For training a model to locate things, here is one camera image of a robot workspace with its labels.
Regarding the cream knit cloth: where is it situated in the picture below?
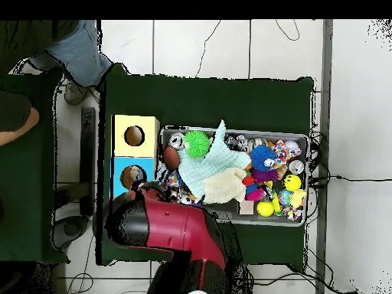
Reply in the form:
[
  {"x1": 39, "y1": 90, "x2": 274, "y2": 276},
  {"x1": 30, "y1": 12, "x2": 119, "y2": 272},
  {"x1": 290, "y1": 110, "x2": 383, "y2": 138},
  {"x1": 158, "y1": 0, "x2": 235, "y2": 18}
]
[{"x1": 202, "y1": 167, "x2": 248, "y2": 205}]

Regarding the plain wooden cube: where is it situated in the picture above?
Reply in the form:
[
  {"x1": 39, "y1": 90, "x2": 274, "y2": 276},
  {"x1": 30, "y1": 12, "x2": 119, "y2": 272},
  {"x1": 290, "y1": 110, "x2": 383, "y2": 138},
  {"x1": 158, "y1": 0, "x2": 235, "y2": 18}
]
[{"x1": 239, "y1": 200, "x2": 255, "y2": 216}]

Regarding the wooden box with three holes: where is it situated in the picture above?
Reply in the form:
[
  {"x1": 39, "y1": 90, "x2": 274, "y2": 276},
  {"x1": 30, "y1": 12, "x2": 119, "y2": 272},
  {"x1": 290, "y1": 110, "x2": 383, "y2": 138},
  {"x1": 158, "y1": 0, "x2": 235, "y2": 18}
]
[{"x1": 109, "y1": 114, "x2": 161, "y2": 200}]

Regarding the shallow clear mesh bin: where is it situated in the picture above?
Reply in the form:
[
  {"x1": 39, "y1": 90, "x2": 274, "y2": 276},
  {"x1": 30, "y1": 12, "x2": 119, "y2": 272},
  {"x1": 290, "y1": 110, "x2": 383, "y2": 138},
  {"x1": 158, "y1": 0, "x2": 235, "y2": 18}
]
[{"x1": 155, "y1": 124, "x2": 310, "y2": 228}]

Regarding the mint green knit cloth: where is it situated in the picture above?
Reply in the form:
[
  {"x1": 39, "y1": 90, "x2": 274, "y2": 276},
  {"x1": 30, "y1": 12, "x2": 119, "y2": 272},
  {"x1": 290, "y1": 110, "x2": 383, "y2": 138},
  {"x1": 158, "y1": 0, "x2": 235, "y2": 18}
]
[{"x1": 177, "y1": 119, "x2": 253, "y2": 201}]

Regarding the green spiky rubber ball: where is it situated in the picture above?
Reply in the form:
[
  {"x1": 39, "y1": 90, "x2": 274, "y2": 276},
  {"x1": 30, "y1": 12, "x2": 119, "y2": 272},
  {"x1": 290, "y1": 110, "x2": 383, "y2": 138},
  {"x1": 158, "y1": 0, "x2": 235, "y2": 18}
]
[{"x1": 183, "y1": 130, "x2": 211, "y2": 158}]

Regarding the small brown football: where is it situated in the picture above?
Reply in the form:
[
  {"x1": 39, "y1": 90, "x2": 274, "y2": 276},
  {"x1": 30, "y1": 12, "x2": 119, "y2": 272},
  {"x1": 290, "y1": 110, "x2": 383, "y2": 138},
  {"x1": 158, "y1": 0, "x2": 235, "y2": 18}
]
[{"x1": 162, "y1": 145, "x2": 181, "y2": 170}]

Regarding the colourful dotted cloth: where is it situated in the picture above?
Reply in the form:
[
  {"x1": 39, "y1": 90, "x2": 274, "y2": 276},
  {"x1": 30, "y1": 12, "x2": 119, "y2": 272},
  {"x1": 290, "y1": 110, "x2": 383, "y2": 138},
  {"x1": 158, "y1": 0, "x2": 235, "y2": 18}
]
[{"x1": 162, "y1": 170, "x2": 185, "y2": 197}]

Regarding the plain silver can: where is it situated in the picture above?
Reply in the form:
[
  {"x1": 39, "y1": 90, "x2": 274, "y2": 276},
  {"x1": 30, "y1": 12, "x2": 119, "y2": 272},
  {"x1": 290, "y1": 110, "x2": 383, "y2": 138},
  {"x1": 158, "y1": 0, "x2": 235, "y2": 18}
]
[{"x1": 168, "y1": 132, "x2": 185, "y2": 150}]

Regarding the black printed can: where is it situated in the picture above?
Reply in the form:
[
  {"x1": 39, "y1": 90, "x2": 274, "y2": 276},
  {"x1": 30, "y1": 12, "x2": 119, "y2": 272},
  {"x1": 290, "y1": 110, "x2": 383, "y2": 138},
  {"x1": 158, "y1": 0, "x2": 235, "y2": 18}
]
[{"x1": 224, "y1": 134, "x2": 249, "y2": 152}]

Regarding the dark green tablecloth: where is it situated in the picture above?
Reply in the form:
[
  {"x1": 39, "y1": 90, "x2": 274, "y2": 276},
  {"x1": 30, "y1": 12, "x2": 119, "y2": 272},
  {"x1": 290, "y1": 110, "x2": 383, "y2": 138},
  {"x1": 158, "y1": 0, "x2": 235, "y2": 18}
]
[
  {"x1": 95, "y1": 62, "x2": 315, "y2": 266},
  {"x1": 0, "y1": 67, "x2": 69, "y2": 264}
]

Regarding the blue spiky rubber ball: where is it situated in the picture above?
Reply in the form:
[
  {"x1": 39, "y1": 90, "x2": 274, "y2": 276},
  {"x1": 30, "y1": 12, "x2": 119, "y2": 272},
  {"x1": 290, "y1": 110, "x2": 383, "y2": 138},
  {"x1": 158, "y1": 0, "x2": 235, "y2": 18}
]
[{"x1": 250, "y1": 144, "x2": 278, "y2": 172}]

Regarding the black upright panel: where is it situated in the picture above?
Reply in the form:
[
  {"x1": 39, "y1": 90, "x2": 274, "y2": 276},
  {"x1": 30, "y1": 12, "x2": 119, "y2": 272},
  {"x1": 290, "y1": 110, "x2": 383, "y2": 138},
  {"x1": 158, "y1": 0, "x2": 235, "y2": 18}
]
[{"x1": 80, "y1": 106, "x2": 96, "y2": 217}]

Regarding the person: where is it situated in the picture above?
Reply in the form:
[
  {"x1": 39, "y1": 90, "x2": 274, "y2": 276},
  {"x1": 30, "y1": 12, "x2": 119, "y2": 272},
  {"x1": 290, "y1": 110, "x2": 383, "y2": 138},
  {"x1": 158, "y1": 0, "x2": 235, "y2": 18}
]
[{"x1": 0, "y1": 20, "x2": 113, "y2": 106}]

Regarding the black floor power cable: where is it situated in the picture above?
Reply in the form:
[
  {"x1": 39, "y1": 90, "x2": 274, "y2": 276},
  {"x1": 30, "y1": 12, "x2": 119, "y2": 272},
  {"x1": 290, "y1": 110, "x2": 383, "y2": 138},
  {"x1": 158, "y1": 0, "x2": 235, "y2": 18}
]
[{"x1": 328, "y1": 175, "x2": 392, "y2": 183}]

